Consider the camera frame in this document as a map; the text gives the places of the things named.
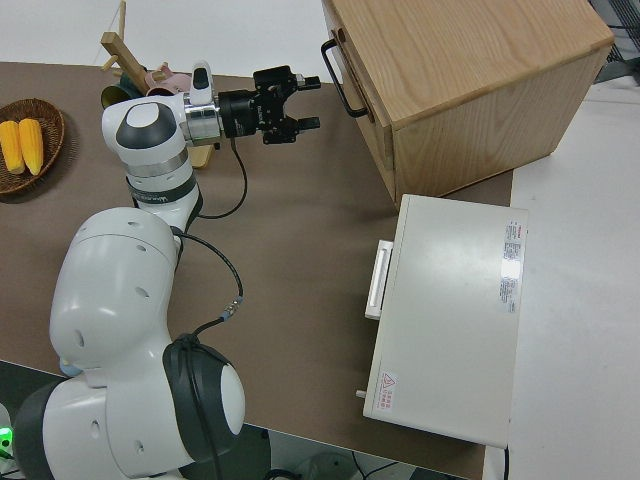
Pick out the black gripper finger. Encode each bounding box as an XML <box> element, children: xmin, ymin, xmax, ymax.
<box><xmin>252</xmin><ymin>64</ymin><xmax>322</xmax><ymax>93</ymax></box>
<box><xmin>261</xmin><ymin>114</ymin><xmax>322</xmax><ymax>147</ymax></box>

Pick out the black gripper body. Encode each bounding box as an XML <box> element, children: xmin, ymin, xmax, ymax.
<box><xmin>218</xmin><ymin>87</ymin><xmax>290</xmax><ymax>140</ymax></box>

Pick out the wooden drawer with black handle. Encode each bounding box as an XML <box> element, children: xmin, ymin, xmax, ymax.
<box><xmin>320</xmin><ymin>24</ymin><xmax>399</xmax><ymax>174</ymax></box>

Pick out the pink mug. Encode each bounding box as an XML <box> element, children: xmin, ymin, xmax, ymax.
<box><xmin>144</xmin><ymin>62</ymin><xmax>194</xmax><ymax>99</ymax></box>

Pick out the brown table mat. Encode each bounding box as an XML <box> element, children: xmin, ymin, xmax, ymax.
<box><xmin>0</xmin><ymin>60</ymin><xmax>516</xmax><ymax>480</ymax></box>

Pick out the wooden mug tree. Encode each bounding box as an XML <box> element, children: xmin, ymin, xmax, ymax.
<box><xmin>99</xmin><ymin>0</ymin><xmax>221</xmax><ymax>171</ymax></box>

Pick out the brown wicker basket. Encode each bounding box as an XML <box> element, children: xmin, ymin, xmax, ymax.
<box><xmin>0</xmin><ymin>98</ymin><xmax>66</xmax><ymax>196</ymax></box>

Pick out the wooden cabinet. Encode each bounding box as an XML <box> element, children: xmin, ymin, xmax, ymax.
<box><xmin>322</xmin><ymin>0</ymin><xmax>616</xmax><ymax>201</ymax></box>

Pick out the yellow corn cob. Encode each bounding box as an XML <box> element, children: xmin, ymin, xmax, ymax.
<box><xmin>0</xmin><ymin>119</ymin><xmax>26</xmax><ymax>175</ymax></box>
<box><xmin>17</xmin><ymin>117</ymin><xmax>45</xmax><ymax>176</ymax></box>

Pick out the white toaster oven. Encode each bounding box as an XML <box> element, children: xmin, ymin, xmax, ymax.
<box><xmin>355</xmin><ymin>193</ymin><xmax>530</xmax><ymax>447</ymax></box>

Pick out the light blue bell button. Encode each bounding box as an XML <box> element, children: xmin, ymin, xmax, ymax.
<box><xmin>58</xmin><ymin>355</ymin><xmax>84</xmax><ymax>379</ymax></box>

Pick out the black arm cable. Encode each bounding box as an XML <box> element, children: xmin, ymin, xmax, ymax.
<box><xmin>167</xmin><ymin>137</ymin><xmax>250</xmax><ymax>480</ymax></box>

